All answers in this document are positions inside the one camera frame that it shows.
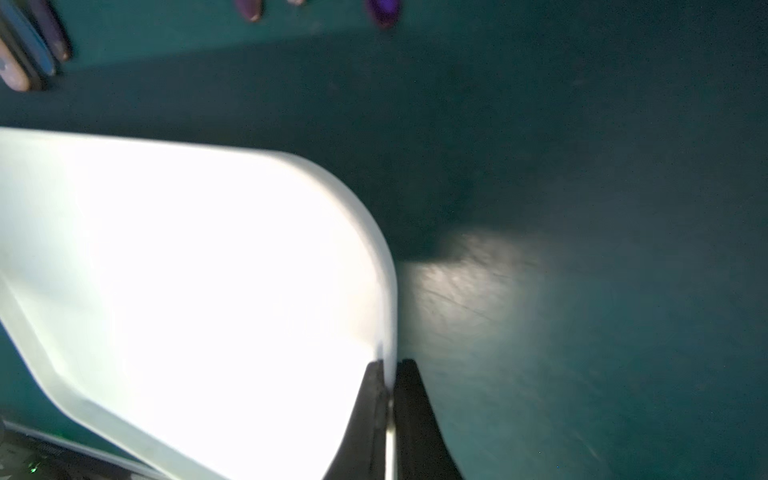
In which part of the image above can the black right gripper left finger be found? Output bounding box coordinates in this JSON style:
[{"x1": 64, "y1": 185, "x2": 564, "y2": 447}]
[{"x1": 324, "y1": 360, "x2": 389, "y2": 480}]

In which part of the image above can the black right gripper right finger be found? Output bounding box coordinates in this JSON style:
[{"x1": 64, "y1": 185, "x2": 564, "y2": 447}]
[{"x1": 393, "y1": 359, "x2": 463, "y2": 480}]

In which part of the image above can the white rectangular tray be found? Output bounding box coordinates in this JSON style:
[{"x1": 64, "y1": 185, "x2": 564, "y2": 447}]
[{"x1": 1, "y1": 128, "x2": 397, "y2": 479}]

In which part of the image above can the pink handled silver spoon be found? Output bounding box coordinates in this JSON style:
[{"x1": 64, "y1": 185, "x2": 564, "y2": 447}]
[{"x1": 1, "y1": 55, "x2": 31, "y2": 92}]

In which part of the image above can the dark purple spoon on table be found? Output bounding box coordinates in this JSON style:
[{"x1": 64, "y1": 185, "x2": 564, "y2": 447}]
[{"x1": 28, "y1": 0, "x2": 72, "y2": 62}]

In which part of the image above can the blue fork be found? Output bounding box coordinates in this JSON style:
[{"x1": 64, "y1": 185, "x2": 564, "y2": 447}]
[{"x1": 1, "y1": 0, "x2": 57, "y2": 77}]

